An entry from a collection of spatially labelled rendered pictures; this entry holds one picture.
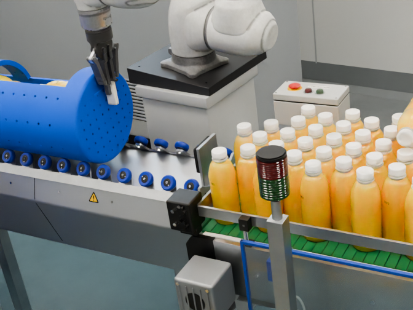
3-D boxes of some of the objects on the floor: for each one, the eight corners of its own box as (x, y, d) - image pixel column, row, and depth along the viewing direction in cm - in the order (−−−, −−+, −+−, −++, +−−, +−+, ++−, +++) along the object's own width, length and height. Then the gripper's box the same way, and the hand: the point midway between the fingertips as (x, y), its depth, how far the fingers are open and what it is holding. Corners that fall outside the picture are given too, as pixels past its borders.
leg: (27, 320, 307) (-12, 194, 278) (38, 323, 304) (-1, 197, 275) (18, 328, 303) (-23, 202, 273) (29, 331, 300) (-12, 205, 271)
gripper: (94, 34, 194) (111, 114, 205) (121, 19, 204) (136, 96, 215) (72, 33, 198) (90, 112, 209) (100, 18, 208) (115, 93, 219)
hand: (111, 93), depth 211 cm, fingers closed, pressing on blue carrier
